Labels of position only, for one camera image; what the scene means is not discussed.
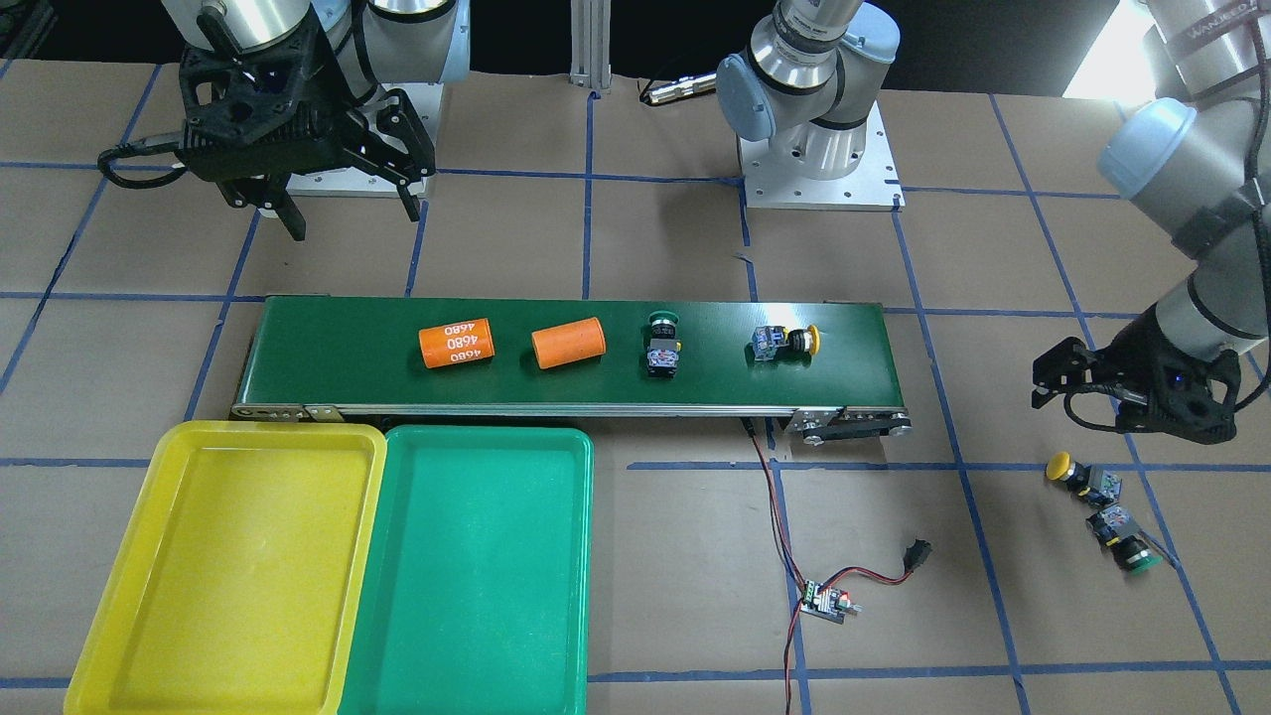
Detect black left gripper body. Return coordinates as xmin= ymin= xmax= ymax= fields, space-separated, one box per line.
xmin=1092 ymin=345 xmax=1242 ymax=444

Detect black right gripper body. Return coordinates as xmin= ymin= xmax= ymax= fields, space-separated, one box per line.
xmin=177 ymin=11 xmax=438 ymax=199

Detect orange cylinder with 4680 print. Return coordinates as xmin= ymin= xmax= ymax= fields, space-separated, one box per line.
xmin=417 ymin=317 xmax=494 ymax=370

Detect plain orange cylinder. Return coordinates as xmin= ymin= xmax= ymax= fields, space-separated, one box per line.
xmin=530 ymin=317 xmax=608 ymax=370

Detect yellow push button switch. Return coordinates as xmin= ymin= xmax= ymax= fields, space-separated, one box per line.
xmin=750 ymin=325 xmax=822 ymax=362

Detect green push button switch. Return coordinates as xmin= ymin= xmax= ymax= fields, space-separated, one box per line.
xmin=644 ymin=311 xmax=683 ymax=378

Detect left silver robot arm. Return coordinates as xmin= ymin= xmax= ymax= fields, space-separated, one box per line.
xmin=716 ymin=1 xmax=1268 ymax=444

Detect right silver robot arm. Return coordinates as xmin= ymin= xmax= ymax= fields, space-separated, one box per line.
xmin=165 ymin=1 xmax=472 ymax=240

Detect green conveyor belt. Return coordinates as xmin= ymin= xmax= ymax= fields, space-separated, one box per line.
xmin=230 ymin=295 xmax=913 ymax=444

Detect small motor controller board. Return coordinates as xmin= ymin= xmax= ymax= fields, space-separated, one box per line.
xmin=798 ymin=580 xmax=862 ymax=625

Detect yellow plastic tray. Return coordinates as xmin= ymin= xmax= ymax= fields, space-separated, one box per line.
xmin=64 ymin=420 xmax=386 ymax=714

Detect green plastic tray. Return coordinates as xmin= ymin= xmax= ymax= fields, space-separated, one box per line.
xmin=338 ymin=425 xmax=594 ymax=714

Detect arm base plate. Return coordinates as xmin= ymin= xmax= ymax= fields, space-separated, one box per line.
xmin=287 ymin=83 xmax=447 ymax=201
xmin=737 ymin=104 xmax=907 ymax=212

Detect red black controller wires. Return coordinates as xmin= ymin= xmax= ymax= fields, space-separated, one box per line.
xmin=744 ymin=417 xmax=934 ymax=715

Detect aluminium frame post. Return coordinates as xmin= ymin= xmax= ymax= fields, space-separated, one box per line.
xmin=569 ymin=0 xmax=613 ymax=95

